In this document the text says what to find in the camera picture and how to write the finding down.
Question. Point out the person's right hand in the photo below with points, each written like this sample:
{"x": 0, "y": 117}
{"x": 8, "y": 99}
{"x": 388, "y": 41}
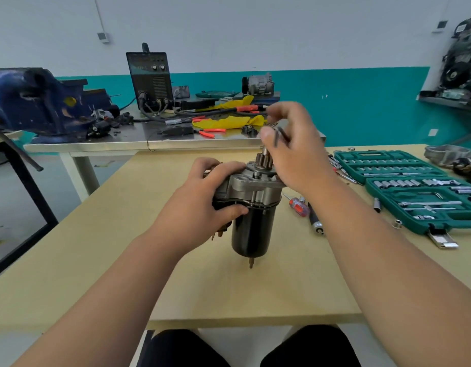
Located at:
{"x": 300, "y": 152}

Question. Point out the person's left hand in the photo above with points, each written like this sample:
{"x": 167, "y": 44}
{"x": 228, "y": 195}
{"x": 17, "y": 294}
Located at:
{"x": 189, "y": 210}

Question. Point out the person's right thumb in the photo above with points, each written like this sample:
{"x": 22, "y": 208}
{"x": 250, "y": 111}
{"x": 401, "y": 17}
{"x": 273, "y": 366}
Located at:
{"x": 268, "y": 139}

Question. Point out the person's left thumb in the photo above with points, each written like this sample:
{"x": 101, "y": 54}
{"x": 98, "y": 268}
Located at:
{"x": 233, "y": 214}

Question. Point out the small dark metal tool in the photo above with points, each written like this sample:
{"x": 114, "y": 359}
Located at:
{"x": 282, "y": 133}

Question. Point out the black and silver starter motor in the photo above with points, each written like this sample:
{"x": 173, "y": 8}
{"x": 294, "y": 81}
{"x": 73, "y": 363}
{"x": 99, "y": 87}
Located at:
{"x": 252, "y": 229}

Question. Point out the person's right forearm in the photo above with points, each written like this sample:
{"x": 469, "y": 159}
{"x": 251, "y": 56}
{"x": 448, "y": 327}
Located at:
{"x": 396, "y": 286}

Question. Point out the person's left forearm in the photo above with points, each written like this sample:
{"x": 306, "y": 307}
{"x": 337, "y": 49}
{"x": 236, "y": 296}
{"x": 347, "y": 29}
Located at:
{"x": 105, "y": 305}

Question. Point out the small black part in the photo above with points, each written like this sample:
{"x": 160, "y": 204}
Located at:
{"x": 249, "y": 130}

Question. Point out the yellow cloth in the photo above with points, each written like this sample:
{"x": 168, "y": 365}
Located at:
{"x": 229, "y": 122}
{"x": 235, "y": 103}

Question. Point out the silver compressor unit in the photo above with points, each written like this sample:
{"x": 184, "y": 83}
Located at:
{"x": 258, "y": 84}

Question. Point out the bunch of silver wrenches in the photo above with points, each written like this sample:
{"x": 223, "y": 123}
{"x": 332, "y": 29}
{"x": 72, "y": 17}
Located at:
{"x": 342, "y": 170}

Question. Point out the black flat tool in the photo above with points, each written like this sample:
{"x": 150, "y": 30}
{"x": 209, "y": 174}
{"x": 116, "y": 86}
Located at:
{"x": 177, "y": 130}

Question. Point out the black welding machine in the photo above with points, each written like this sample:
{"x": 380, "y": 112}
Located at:
{"x": 149, "y": 78}

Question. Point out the steel workbench with white legs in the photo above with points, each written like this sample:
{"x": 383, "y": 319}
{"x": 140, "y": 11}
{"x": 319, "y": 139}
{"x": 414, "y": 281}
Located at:
{"x": 117, "y": 143}

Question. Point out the row of silver sockets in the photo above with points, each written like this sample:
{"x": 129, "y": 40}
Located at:
{"x": 399, "y": 183}

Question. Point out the person's left leg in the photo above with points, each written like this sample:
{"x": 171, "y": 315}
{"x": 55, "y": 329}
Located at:
{"x": 182, "y": 349}

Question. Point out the person's leg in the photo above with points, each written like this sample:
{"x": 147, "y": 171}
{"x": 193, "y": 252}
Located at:
{"x": 312, "y": 347}
{"x": 182, "y": 349}

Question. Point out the open green socket set case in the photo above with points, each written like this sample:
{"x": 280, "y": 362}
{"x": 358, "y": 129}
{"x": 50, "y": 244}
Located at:
{"x": 411, "y": 194}

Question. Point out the small silver socket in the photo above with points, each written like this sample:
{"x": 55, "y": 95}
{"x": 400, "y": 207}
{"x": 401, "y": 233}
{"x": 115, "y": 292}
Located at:
{"x": 397, "y": 224}

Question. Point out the person's right leg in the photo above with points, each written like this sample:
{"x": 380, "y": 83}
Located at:
{"x": 312, "y": 347}

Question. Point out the grey metal casting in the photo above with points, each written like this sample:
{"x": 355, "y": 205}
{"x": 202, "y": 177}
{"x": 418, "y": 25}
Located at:
{"x": 447, "y": 154}

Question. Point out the engine assembly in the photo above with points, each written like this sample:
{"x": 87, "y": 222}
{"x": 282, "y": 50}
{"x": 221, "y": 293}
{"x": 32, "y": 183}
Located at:
{"x": 462, "y": 61}

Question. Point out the blue bench vise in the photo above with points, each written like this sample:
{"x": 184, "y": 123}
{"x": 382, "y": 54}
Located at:
{"x": 33, "y": 101}

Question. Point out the white wall outlet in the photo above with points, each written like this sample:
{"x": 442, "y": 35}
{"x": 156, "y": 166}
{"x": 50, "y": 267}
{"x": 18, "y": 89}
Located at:
{"x": 433, "y": 132}

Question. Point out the grey wall shelf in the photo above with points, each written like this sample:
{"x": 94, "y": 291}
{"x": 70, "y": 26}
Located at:
{"x": 449, "y": 102}

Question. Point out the grey wall box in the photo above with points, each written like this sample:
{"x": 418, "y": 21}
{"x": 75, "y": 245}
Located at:
{"x": 441, "y": 25}
{"x": 103, "y": 37}

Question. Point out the black metal table frame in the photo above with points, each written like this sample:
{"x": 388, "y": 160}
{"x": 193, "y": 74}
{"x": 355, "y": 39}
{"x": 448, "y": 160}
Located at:
{"x": 27, "y": 194}

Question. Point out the white wall conduit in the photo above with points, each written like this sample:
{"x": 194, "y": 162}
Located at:
{"x": 99, "y": 13}

